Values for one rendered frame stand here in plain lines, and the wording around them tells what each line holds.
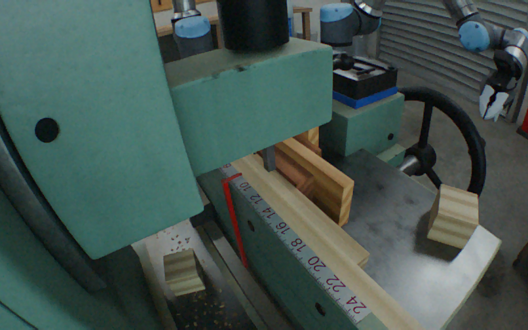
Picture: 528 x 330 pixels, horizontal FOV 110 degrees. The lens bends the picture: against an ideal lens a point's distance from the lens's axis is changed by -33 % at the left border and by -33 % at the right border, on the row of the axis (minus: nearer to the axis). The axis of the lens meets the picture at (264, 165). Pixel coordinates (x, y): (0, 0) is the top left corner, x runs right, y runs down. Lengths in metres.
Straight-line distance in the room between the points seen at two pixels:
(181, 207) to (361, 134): 0.28
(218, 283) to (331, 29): 0.84
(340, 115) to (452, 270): 0.22
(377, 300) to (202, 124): 0.16
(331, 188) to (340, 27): 0.77
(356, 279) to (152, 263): 0.31
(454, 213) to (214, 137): 0.22
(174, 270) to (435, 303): 0.29
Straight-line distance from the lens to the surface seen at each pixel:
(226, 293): 0.36
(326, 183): 0.26
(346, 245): 0.22
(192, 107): 0.17
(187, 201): 0.16
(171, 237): 0.44
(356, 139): 0.38
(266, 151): 0.26
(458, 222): 0.28
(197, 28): 0.90
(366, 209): 0.31
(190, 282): 0.35
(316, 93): 0.22
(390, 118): 0.43
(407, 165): 0.52
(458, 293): 0.28
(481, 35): 0.72
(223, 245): 0.39
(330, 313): 0.20
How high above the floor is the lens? 1.12
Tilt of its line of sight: 37 degrees down
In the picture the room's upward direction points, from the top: 7 degrees counter-clockwise
